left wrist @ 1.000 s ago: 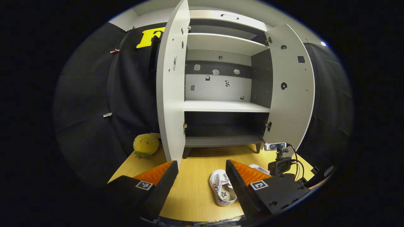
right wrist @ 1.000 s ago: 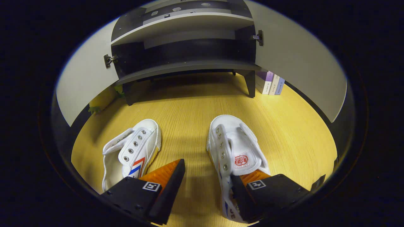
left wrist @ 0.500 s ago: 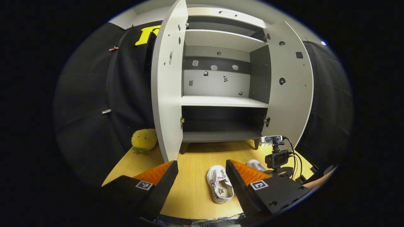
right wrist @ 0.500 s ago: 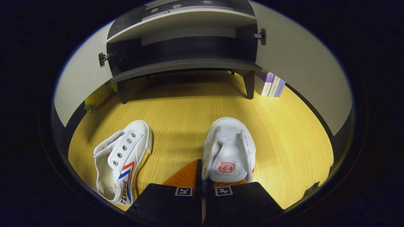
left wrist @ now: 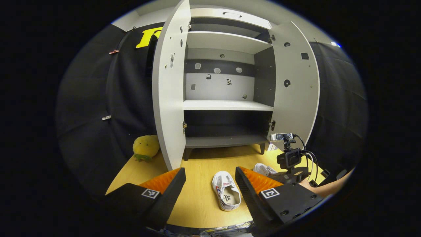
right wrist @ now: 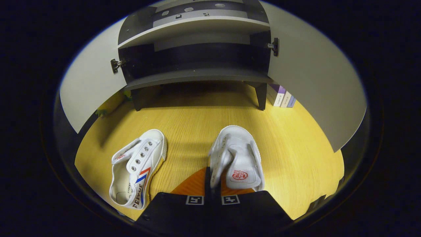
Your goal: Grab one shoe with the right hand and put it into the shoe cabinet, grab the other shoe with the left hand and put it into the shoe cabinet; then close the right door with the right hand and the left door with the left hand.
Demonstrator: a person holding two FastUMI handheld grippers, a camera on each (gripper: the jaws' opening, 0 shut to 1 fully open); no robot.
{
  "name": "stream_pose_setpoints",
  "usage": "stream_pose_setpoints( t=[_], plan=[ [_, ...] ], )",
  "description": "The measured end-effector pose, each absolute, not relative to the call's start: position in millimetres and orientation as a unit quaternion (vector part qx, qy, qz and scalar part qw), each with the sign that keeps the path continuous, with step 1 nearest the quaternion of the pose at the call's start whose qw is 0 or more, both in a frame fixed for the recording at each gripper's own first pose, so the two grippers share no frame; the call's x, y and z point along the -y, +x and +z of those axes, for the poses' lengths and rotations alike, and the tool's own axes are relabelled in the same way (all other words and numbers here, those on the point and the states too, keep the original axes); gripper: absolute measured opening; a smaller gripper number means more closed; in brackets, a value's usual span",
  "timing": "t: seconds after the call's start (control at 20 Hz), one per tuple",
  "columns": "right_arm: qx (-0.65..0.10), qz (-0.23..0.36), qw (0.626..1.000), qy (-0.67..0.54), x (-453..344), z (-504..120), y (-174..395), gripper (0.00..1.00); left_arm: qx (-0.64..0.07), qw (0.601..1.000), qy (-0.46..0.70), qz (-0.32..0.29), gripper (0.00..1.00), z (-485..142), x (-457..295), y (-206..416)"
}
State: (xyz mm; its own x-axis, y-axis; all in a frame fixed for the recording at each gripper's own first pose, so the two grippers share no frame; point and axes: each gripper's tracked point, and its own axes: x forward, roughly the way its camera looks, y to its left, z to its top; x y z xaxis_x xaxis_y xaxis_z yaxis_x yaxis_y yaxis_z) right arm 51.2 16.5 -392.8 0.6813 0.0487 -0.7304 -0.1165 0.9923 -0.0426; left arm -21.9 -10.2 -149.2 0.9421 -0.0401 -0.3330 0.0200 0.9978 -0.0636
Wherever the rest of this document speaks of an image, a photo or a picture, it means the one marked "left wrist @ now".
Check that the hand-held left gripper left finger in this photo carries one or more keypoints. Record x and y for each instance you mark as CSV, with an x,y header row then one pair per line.
x,y
171,200

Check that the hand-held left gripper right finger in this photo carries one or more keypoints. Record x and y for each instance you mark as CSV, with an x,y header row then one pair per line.
x,y
251,200

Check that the white canvas shoe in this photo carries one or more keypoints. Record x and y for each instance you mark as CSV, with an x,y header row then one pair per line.
x,y
225,191
263,169

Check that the white cabinet door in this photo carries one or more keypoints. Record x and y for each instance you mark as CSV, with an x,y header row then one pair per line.
x,y
296,105
167,98

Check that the white shoe cabinet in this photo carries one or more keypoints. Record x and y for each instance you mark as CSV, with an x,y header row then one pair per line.
x,y
223,105

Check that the yellow plush toy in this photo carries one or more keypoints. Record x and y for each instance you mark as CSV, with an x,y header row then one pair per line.
x,y
146,146

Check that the silver clip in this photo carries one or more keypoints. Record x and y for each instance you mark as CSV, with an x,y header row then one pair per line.
x,y
106,118

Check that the ceiling light panel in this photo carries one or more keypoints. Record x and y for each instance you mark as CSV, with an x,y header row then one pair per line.
x,y
335,43

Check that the pink clip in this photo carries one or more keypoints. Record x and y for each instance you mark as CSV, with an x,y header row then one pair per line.
x,y
113,52

